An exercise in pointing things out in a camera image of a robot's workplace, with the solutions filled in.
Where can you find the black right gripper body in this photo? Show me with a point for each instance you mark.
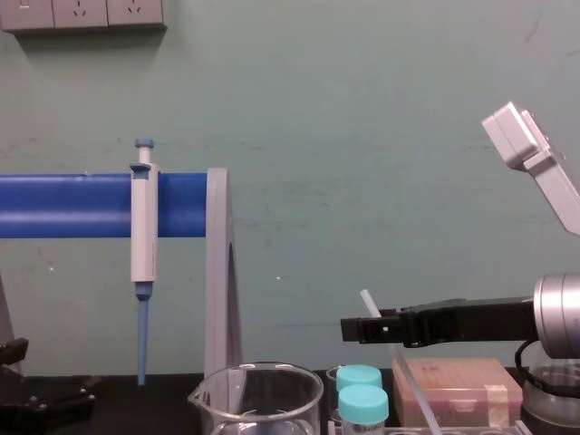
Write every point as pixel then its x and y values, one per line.
pixel 471 321

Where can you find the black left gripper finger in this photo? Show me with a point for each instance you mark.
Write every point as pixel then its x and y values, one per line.
pixel 68 399
pixel 13 351

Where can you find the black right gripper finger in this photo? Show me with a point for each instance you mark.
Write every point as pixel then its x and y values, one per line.
pixel 367 330
pixel 392 312

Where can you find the clear stirring rod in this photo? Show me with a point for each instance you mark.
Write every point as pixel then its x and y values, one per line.
pixel 410 376

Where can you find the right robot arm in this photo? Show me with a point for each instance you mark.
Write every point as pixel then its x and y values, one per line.
pixel 559 312

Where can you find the vial with teal cap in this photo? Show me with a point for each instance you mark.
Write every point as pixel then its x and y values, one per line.
pixel 363 408
pixel 360 376

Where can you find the brown pipette tip box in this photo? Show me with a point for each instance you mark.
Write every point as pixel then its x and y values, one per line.
pixel 462 385

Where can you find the clear glass dish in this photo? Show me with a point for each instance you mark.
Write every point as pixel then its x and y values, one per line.
pixel 553 389

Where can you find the clear acrylic tube rack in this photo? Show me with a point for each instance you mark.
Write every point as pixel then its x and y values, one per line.
pixel 476 431

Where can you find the clear glass beaker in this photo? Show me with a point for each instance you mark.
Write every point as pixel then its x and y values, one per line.
pixel 254 399

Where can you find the blue pipette rack bar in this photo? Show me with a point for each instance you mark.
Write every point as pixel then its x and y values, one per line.
pixel 68 206

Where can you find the grey rack upright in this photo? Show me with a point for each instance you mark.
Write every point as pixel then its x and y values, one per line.
pixel 219 272

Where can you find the grey and blue pipette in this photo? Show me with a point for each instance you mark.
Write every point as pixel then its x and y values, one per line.
pixel 145 226

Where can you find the grey wall switch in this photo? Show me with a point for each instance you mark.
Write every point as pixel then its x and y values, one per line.
pixel 27 12

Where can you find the grey wall socket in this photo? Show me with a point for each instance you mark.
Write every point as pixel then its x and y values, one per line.
pixel 135 12
pixel 80 12

